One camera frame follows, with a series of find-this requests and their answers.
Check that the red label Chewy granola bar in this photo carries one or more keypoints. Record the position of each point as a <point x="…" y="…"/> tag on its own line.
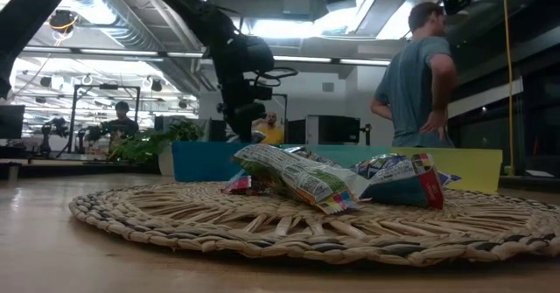
<point x="238" y="184"/>

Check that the white green label granola bar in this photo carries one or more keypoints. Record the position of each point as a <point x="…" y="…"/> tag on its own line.
<point x="319" y="158"/>

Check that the blue label Chewy granola bar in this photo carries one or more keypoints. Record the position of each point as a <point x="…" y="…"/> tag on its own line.
<point x="372" y="164"/>

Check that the light blue red-ended granola bar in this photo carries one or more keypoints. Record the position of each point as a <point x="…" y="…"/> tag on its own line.
<point x="398" y="192"/>

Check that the black background robot arm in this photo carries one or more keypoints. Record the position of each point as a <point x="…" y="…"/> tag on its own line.
<point x="54" y="129"/>

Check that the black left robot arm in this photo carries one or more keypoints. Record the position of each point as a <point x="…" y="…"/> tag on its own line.
<point x="26" y="22"/>

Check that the green white granola bar wrapper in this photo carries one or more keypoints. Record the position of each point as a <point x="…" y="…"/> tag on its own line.
<point x="306" y="179"/>

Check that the person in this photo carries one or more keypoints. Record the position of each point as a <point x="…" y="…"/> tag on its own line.
<point x="411" y="92"/>
<point x="272" y="135"/>
<point x="120" y="129"/>

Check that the dark blue plastic bin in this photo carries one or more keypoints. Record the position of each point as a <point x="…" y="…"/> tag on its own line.
<point x="197" y="162"/>

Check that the white plant pot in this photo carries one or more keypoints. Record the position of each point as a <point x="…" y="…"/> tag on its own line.
<point x="165" y="162"/>

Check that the long ceiling light fixture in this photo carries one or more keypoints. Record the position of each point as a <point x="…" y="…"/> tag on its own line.
<point x="306" y="59"/>

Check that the black monitor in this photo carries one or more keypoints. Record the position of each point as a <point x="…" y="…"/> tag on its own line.
<point x="11" y="122"/>
<point x="339" y="129"/>

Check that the green potted plant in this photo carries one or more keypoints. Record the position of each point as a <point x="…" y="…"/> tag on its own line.
<point x="144" y="146"/>

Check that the round woven straw placemat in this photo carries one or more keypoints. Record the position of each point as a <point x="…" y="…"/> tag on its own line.
<point x="280" y="234"/>

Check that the yellow plastic bin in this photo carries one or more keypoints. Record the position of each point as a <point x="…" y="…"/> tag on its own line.
<point x="472" y="170"/>

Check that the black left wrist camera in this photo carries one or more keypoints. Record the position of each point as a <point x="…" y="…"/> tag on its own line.
<point x="261" y="92"/>

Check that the black metal station frame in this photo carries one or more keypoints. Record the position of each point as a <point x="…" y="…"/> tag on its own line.
<point x="107" y="86"/>
<point x="286" y="109"/>

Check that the grey wall vent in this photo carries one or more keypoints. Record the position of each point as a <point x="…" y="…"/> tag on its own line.
<point x="327" y="87"/>

